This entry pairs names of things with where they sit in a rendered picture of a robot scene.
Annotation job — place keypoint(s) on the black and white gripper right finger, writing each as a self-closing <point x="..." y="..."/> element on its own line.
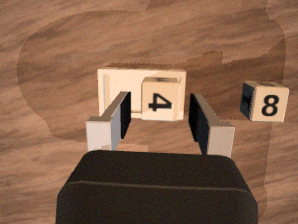
<point x="214" y="137"/>

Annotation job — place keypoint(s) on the beige cube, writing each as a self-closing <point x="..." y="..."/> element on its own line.
<point x="264" y="101"/>
<point x="160" y="98"/>

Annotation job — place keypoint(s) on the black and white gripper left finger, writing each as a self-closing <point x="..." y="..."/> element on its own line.
<point x="105" y="132"/>

